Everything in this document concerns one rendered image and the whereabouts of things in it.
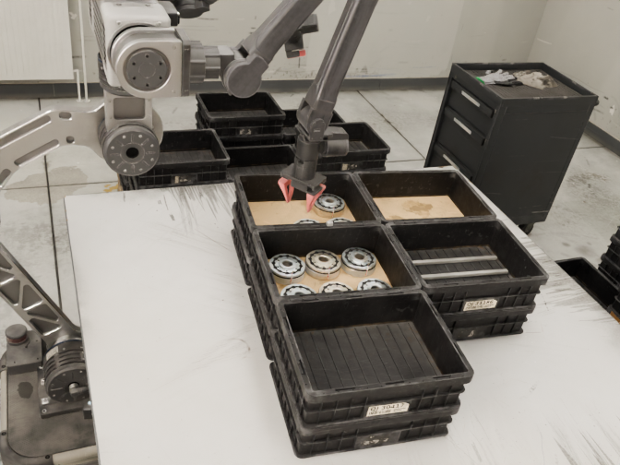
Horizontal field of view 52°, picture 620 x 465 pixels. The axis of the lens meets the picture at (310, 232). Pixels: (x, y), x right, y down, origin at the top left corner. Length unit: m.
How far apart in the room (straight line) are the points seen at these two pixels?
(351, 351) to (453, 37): 4.24
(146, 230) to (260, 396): 0.77
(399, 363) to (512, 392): 0.38
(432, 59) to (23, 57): 3.12
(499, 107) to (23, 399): 2.33
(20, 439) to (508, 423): 1.42
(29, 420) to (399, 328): 1.19
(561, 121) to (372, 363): 2.16
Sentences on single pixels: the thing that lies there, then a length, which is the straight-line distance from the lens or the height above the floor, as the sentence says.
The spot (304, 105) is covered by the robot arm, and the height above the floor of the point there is 1.34.
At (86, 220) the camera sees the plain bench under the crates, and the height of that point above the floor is 0.70.
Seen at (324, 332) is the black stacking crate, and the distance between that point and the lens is 1.63.
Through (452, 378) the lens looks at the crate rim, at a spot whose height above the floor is 0.93.
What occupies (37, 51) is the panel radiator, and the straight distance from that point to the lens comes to 4.48.
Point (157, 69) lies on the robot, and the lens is 1.34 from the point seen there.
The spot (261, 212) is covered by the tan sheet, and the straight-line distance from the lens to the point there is 2.02.
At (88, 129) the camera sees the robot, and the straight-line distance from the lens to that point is 1.77.
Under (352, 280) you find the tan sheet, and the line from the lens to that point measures 1.80.
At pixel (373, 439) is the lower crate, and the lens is 1.56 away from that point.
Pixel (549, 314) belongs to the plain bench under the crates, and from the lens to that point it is 2.16.
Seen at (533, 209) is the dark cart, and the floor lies 0.22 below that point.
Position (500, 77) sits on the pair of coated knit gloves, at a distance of 3.43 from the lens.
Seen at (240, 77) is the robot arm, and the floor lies 1.44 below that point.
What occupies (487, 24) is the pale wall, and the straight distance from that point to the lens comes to 5.72.
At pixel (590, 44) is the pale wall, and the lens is 5.62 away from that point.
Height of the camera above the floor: 1.95
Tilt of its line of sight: 35 degrees down
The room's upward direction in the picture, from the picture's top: 10 degrees clockwise
